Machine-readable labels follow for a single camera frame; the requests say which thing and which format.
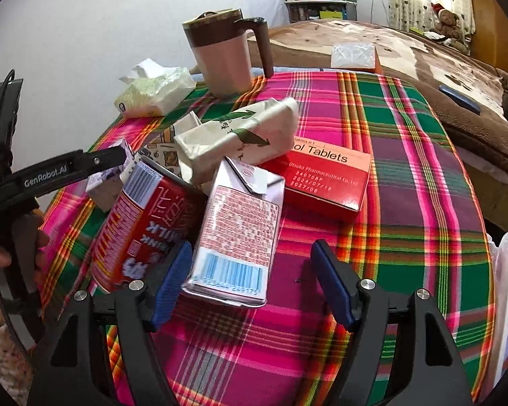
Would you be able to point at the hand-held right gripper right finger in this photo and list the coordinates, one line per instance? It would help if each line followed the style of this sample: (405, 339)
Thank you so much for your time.
(334, 287)

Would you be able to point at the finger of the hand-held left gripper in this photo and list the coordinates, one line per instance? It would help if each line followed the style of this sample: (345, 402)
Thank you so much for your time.
(99, 158)

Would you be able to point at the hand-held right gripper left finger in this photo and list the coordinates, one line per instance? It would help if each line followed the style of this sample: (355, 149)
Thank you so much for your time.
(171, 287)

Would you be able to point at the small white purple box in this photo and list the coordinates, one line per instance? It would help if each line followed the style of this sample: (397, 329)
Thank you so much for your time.
(106, 186)

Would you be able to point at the brown print paper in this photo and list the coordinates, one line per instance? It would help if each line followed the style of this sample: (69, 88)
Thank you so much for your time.
(163, 156)

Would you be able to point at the red milk drink can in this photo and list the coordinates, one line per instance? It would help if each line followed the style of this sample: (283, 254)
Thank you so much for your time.
(139, 228)

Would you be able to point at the pink drink carton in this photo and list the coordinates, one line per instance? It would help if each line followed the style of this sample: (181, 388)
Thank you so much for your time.
(233, 228)

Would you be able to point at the red medicine box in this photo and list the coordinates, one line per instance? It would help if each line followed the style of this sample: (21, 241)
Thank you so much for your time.
(321, 182)

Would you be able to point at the beige tissue pack green print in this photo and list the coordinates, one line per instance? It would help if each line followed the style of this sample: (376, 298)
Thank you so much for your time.
(245, 127)

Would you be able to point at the green white tissue pack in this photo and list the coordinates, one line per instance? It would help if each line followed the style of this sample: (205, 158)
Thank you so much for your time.
(156, 93)

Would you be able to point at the pink green plaid tablecloth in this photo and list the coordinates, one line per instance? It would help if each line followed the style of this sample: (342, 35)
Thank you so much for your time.
(406, 220)

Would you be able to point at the pink brown lidded mug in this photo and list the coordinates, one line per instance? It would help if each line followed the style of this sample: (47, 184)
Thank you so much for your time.
(220, 63)

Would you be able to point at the white patterned box orange side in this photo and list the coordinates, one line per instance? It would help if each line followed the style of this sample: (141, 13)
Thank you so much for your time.
(351, 55)

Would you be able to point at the brown printed blanket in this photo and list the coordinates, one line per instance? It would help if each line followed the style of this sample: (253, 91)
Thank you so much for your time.
(406, 50)

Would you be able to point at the grey shelf desk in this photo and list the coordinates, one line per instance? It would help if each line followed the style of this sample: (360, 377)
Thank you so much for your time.
(313, 8)

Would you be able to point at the green box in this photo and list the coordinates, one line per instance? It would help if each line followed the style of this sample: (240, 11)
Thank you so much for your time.
(331, 15)

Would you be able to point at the brown teddy bear red hat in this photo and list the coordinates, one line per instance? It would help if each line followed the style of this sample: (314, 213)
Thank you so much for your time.
(446, 23)

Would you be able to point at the wooden wardrobe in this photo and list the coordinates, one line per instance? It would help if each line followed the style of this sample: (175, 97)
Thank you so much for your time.
(487, 21)

